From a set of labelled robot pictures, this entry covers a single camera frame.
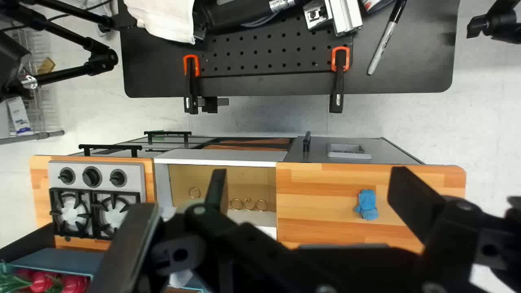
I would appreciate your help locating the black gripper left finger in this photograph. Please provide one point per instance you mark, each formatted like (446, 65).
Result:
(125, 245)

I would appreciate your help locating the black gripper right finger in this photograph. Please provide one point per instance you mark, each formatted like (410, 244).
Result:
(415, 205)

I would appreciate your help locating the red toy vegetables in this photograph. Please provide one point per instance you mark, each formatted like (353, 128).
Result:
(50, 281)

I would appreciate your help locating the wooden toy kitchen counter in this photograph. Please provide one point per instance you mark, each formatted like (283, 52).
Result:
(325, 189)

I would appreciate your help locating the black toy faucet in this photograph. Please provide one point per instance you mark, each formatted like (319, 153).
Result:
(306, 143)

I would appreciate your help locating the toy kitchen sink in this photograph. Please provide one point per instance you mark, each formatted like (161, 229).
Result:
(244, 184)

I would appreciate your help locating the black stove burner grate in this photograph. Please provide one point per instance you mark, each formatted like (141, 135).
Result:
(81, 211)

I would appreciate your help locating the black stove knob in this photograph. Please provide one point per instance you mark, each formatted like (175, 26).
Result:
(65, 174)
(117, 177)
(91, 175)

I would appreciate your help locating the black desk top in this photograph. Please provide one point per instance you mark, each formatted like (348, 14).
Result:
(411, 65)

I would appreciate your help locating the orange black bar clamp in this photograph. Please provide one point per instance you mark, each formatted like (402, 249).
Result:
(190, 81)
(338, 75)

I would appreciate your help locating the white label card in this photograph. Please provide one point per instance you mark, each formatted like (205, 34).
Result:
(17, 115)

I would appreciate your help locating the grey marker pen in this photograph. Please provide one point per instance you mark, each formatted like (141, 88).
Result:
(385, 37)

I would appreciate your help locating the aluminium extrusion piece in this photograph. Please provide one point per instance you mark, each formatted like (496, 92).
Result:
(343, 13)

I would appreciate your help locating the black pegboard plate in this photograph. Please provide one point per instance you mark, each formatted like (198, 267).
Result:
(270, 53)

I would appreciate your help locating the white cloth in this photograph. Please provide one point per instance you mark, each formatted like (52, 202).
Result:
(164, 18)

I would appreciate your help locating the black camera tripod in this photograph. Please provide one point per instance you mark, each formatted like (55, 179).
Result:
(81, 62)

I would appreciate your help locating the black camera on stand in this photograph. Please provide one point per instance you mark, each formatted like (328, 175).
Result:
(496, 24)

